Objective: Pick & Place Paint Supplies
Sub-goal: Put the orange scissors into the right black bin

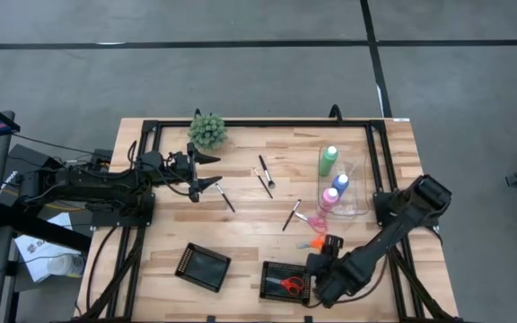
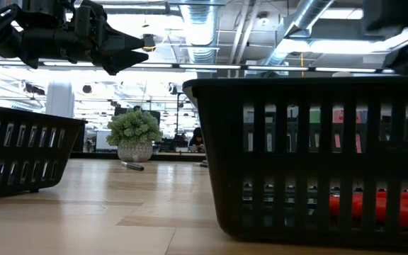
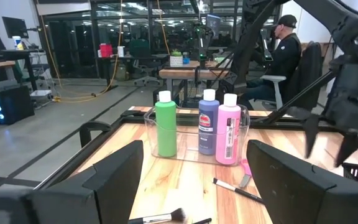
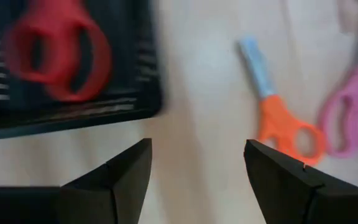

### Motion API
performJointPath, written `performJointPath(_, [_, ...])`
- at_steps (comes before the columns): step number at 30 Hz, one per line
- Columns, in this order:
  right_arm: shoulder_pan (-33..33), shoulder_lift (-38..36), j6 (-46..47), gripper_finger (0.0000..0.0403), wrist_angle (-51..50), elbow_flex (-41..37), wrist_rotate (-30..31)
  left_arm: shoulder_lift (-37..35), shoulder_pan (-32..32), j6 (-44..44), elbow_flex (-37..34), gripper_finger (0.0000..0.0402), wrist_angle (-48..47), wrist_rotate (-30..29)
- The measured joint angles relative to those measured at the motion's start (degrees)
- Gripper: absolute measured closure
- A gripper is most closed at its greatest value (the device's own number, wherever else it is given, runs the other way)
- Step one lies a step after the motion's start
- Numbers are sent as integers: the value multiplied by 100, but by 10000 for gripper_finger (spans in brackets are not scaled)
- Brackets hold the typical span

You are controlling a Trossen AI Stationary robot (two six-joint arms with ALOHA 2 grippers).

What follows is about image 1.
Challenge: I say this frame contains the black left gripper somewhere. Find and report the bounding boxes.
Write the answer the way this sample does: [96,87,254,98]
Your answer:
[168,142,224,204]

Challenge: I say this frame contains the orange handled paint tool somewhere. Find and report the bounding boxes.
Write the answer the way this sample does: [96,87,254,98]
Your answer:
[295,236,325,250]

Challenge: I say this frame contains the thin black paintbrush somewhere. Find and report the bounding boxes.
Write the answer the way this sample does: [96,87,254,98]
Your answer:
[215,182,237,214]
[281,198,302,232]
[253,167,275,200]

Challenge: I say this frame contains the pink paint bottle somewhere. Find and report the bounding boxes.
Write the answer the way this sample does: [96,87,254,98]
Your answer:
[319,187,340,213]

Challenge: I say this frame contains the red scissors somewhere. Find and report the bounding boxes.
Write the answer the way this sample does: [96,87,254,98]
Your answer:
[266,275,305,297]

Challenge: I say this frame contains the black slotted plastic basket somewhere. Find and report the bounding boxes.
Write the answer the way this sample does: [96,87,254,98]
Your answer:
[258,259,313,306]
[174,241,232,293]

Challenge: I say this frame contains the thick black paintbrush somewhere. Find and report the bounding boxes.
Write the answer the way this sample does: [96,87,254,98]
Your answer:
[258,154,277,190]

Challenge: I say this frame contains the blue paint bottle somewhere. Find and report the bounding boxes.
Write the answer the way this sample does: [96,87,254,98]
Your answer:
[331,173,350,196]

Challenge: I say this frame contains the green paint bottle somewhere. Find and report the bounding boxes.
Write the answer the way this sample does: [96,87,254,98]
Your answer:
[317,145,339,178]

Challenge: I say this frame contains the pink scissors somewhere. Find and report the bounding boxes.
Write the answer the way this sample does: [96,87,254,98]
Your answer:
[294,211,329,234]

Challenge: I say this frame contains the green potted plant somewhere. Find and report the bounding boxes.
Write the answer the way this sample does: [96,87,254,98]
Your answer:
[187,112,229,152]

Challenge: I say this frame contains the clear plastic tray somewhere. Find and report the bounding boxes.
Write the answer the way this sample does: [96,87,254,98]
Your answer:
[315,143,372,218]

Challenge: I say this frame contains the clear plastic cup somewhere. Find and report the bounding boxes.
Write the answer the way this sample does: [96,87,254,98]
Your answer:
[46,252,85,278]

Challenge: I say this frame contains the black control box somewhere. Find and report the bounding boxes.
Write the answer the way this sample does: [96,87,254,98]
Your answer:
[2,143,65,189]

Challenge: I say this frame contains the white paper sheet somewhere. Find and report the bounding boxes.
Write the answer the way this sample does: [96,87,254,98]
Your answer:
[13,212,85,284]

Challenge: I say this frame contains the black aluminium table frame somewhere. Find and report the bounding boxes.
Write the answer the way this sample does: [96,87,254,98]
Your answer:
[74,103,464,323]

